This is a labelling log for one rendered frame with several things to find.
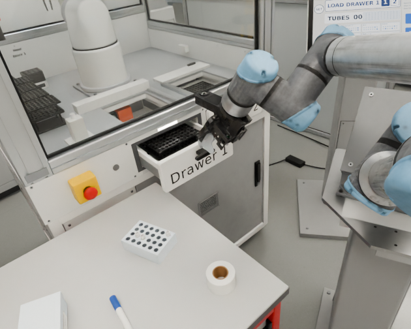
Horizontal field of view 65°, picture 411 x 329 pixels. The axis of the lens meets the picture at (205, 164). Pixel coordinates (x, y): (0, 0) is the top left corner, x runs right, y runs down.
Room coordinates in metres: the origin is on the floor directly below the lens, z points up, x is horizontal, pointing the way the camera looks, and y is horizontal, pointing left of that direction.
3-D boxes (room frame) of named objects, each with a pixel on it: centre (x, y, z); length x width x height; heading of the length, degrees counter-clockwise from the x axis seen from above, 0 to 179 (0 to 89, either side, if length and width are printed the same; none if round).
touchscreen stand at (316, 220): (1.43, -0.77, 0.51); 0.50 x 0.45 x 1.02; 165
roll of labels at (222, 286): (0.48, -0.01, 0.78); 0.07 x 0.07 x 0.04
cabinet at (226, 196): (1.40, 0.35, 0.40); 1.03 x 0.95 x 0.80; 126
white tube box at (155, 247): (0.62, 0.18, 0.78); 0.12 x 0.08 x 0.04; 57
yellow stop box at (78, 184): (0.77, 0.36, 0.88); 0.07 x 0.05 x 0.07; 126
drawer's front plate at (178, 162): (0.86, 0.02, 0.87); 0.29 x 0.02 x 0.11; 126
